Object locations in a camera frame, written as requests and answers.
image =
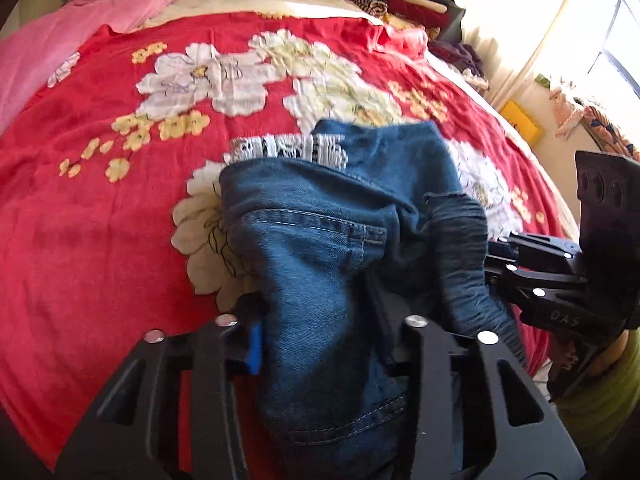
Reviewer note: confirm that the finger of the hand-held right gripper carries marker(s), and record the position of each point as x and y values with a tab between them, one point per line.
545	252
555	305

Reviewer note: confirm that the window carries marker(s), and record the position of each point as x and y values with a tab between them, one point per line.
620	45

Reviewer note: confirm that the floral patterned cloth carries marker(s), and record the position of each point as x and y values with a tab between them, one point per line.
595	120

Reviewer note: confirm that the green fleece clothing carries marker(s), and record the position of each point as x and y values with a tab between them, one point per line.
610	410

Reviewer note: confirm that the pink cloth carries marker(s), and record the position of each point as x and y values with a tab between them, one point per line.
65	35

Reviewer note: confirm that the cream curtain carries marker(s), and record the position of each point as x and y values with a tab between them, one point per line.
515	20

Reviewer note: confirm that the red floral blanket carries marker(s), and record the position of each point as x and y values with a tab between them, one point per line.
100	235

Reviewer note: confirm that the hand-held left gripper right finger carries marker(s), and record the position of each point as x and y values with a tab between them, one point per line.
430	360

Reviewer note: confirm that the blue denim pants lace trim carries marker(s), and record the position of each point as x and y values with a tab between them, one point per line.
310	270

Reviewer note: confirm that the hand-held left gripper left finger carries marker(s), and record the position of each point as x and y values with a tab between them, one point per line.
256	347

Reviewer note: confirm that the yellow box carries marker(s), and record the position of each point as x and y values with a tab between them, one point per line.
520	122

